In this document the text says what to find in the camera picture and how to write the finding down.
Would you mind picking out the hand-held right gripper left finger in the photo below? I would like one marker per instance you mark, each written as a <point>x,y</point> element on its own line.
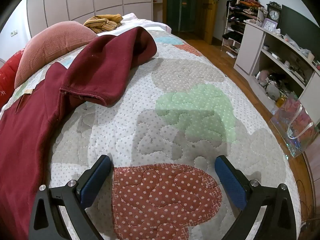
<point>96,180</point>

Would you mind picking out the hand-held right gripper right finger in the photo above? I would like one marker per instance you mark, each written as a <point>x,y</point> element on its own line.
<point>230,180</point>

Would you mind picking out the maroon garment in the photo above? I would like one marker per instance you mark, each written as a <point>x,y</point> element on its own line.
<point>100,62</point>

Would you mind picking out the patchwork quilt bed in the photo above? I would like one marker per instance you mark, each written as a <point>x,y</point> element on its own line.
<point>187,105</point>

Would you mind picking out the clear floral gift bag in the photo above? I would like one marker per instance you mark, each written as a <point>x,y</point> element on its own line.
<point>297,122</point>

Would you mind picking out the yellow bottle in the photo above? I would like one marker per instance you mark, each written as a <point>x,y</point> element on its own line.
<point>281,102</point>

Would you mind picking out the pink plush toy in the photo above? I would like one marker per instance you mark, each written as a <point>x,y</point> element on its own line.
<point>263,77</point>

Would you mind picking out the white shelf unit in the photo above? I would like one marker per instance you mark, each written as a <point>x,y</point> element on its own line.
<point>250,47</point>

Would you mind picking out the red embroidered cushion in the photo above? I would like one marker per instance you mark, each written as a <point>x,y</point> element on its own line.
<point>7,72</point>

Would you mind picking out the pink ribbed pillow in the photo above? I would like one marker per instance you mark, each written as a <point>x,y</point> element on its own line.
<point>50,42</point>

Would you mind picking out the yellow striped cloth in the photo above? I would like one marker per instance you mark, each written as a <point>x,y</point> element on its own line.
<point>102,22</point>

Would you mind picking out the white shoe rack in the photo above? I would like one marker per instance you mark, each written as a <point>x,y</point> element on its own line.
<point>237,20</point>

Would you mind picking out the purple square clock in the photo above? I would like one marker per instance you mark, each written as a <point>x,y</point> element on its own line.
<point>269,24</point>

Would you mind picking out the white bed sheet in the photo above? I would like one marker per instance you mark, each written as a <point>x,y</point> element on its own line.
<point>142,22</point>

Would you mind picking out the wooden door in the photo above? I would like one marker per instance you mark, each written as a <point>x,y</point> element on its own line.
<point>208,10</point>

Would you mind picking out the dark green board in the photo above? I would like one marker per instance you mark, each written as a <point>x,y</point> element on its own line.
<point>297,22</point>

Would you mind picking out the black ornate clock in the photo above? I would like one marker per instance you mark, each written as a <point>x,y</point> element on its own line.
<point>273,13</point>

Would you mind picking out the dark green door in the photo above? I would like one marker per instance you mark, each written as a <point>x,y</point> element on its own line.
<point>185,5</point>

